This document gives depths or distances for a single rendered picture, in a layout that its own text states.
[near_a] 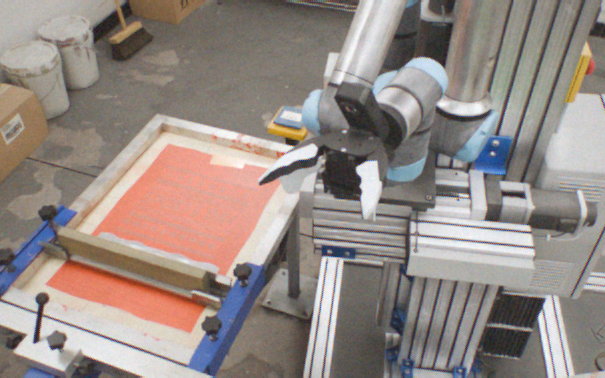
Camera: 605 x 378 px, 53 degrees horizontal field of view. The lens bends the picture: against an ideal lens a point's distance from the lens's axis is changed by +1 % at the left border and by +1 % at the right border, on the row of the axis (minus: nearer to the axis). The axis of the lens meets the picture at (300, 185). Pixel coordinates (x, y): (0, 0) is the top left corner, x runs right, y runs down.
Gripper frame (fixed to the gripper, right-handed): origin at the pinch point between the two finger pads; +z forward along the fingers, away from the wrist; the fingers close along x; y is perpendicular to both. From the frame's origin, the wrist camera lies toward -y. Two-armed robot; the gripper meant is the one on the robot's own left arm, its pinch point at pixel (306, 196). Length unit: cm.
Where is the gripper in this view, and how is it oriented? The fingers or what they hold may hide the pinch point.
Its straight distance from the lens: 72.3
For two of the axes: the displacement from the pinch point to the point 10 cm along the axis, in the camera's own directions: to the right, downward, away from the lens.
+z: -5.4, 5.7, -6.2
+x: -8.3, -2.6, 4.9
